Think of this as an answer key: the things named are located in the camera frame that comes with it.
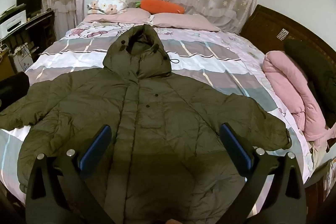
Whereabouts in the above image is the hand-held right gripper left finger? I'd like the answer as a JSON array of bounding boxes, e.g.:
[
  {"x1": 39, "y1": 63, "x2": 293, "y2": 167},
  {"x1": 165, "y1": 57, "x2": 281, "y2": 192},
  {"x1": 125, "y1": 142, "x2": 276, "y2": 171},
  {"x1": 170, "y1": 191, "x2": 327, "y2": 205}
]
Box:
[{"x1": 25, "y1": 125, "x2": 116, "y2": 224}]

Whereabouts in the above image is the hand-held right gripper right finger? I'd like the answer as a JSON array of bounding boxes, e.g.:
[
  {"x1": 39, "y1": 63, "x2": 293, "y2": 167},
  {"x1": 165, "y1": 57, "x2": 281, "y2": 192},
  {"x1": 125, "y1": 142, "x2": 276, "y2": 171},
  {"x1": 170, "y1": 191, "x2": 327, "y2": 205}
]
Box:
[{"x1": 217, "y1": 122, "x2": 308, "y2": 224}]

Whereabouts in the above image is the olive green hooded puffer jacket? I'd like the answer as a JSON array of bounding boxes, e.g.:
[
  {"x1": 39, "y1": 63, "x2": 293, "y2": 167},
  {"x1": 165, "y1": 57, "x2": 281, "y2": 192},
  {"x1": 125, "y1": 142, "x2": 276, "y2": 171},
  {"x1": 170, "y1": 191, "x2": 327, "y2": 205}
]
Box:
[{"x1": 0, "y1": 25, "x2": 292, "y2": 224}]

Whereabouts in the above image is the dark desk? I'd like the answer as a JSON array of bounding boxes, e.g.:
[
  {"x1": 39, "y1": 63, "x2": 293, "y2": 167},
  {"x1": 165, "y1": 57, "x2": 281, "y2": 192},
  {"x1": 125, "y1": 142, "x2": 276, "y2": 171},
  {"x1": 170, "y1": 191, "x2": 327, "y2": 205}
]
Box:
[{"x1": 0, "y1": 9, "x2": 57, "y2": 73}]

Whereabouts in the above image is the white printer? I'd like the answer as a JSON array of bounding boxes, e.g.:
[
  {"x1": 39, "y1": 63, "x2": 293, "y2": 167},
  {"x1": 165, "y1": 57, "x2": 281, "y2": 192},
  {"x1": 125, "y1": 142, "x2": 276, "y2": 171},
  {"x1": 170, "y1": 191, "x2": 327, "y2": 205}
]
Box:
[{"x1": 0, "y1": 9, "x2": 27, "y2": 39}]

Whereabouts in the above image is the pink rolled quilt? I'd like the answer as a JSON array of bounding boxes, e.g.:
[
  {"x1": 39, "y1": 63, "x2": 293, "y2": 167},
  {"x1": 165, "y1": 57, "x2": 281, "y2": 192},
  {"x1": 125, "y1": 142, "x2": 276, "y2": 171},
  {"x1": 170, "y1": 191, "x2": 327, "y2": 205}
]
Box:
[{"x1": 263, "y1": 51, "x2": 336, "y2": 152}]

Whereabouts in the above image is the cartoon printed bed sheet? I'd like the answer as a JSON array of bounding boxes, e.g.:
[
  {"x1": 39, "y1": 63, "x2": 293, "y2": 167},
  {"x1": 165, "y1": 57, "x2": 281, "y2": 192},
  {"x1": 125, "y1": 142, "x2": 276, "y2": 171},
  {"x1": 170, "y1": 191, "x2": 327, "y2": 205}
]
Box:
[{"x1": 0, "y1": 21, "x2": 313, "y2": 214}]

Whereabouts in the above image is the black monitor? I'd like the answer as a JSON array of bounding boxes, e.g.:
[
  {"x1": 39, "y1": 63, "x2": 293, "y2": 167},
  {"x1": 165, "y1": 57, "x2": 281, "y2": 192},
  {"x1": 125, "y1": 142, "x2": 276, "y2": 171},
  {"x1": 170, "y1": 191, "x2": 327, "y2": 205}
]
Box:
[{"x1": 16, "y1": 0, "x2": 43, "y2": 15}]

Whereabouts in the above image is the white sticker sheet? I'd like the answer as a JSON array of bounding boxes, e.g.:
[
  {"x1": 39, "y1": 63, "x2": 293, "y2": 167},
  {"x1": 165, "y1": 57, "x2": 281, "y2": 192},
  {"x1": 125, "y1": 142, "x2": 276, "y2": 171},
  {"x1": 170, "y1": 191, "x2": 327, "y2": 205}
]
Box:
[{"x1": 277, "y1": 28, "x2": 289, "y2": 41}]

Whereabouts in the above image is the floral print pillow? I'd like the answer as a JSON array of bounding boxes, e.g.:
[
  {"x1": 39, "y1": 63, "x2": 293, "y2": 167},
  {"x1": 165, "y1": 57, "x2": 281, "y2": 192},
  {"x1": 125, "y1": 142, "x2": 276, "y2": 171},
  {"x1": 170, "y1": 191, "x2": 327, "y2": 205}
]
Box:
[{"x1": 87, "y1": 0, "x2": 129, "y2": 15}]

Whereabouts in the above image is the dark wooden headboard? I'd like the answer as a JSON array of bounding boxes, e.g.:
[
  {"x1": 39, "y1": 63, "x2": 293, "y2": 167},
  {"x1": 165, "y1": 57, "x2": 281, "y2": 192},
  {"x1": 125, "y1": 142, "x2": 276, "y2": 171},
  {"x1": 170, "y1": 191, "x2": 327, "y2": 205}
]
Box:
[{"x1": 240, "y1": 4, "x2": 336, "y2": 77}]

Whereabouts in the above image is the pink pillow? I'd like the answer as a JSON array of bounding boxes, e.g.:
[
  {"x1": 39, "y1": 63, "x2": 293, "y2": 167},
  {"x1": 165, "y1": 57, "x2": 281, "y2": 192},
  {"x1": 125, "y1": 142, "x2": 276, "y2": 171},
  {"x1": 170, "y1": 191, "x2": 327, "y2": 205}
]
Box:
[
  {"x1": 152, "y1": 13, "x2": 220, "y2": 32},
  {"x1": 83, "y1": 7, "x2": 152, "y2": 24}
]

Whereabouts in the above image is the orange carrot plush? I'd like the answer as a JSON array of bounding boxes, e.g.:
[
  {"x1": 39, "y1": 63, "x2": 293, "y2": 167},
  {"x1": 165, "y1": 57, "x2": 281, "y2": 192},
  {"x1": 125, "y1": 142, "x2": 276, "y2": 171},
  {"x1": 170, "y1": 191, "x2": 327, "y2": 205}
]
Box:
[{"x1": 135, "y1": 0, "x2": 186, "y2": 15}]

